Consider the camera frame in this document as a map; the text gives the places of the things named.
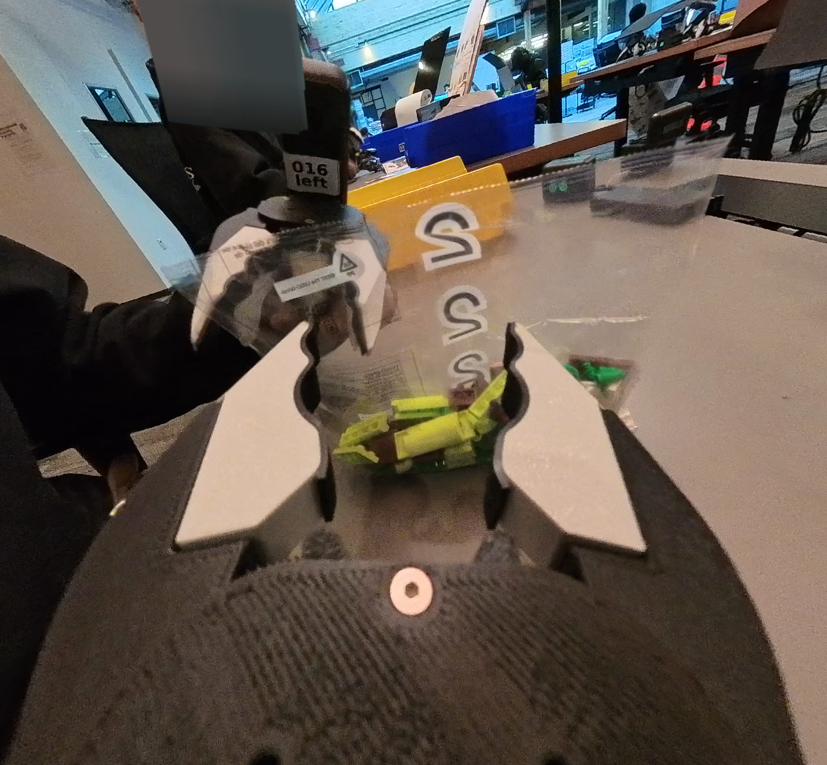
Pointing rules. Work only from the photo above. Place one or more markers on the black ribbed power brick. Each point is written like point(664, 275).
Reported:
point(646, 209)

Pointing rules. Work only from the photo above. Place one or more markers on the stacked yellow storage bins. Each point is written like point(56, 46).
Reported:
point(387, 229)

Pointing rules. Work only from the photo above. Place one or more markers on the black tilted board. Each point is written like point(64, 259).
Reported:
point(431, 61)

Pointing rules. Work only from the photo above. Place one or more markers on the black adapter box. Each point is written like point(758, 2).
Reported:
point(669, 126)

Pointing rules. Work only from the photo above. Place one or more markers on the white paper roll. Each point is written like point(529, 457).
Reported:
point(413, 107)

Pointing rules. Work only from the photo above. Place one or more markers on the clear printed plastic bag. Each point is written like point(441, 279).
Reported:
point(449, 239)

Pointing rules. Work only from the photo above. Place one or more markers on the black charger with green display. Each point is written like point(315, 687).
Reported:
point(568, 187)

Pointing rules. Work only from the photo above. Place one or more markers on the long wooden desk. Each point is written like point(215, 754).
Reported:
point(646, 58)

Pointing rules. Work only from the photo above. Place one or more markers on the grey desk with wood edge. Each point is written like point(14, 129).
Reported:
point(568, 135)

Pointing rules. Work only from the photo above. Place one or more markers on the black printed cloth panel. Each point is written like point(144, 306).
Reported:
point(142, 164)

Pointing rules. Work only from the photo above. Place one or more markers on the blue storage bin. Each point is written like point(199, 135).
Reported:
point(381, 148)
point(471, 132)

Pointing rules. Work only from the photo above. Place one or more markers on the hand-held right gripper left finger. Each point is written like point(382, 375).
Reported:
point(258, 442)

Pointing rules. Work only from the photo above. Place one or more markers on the black monitor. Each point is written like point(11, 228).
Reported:
point(801, 35)

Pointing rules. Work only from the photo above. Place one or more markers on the white printed banner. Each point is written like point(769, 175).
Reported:
point(475, 35)

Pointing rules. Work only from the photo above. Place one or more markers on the person's left forearm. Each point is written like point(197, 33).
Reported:
point(97, 352)

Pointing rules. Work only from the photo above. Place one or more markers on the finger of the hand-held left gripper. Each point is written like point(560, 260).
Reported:
point(223, 274)
point(368, 280)

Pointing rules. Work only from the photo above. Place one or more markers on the person's right hand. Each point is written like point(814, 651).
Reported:
point(126, 481)

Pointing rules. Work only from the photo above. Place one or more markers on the pile of toy bricks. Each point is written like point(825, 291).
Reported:
point(426, 432)

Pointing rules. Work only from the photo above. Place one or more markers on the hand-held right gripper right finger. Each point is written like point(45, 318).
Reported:
point(562, 455)

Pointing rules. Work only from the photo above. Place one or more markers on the black pillar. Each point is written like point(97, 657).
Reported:
point(553, 16)

